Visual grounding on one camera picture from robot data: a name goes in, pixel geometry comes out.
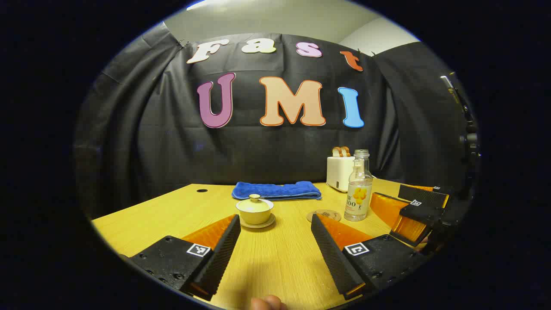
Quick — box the black backdrop cloth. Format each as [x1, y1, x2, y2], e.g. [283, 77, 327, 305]
[73, 22, 478, 220]

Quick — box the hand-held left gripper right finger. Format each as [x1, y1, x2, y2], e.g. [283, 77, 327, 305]
[310, 213, 428, 301]

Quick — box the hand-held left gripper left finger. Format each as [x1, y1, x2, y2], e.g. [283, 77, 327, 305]
[129, 214, 242, 302]

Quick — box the cream saucer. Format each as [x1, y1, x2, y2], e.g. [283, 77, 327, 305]
[239, 214, 276, 229]

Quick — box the blue folded towel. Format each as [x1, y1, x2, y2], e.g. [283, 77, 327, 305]
[232, 181, 322, 201]

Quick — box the clear glass water bottle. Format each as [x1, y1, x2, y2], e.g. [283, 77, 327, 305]
[344, 149, 373, 222]

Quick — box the cream teacup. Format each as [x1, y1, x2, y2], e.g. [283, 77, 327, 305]
[237, 208, 273, 225]

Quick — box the cream teacup lid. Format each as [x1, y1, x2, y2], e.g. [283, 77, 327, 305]
[235, 194, 274, 213]

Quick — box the white toaster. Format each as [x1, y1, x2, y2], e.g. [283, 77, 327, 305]
[326, 156, 358, 193]

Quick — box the round cork coaster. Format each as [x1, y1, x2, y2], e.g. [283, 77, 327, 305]
[306, 209, 342, 223]

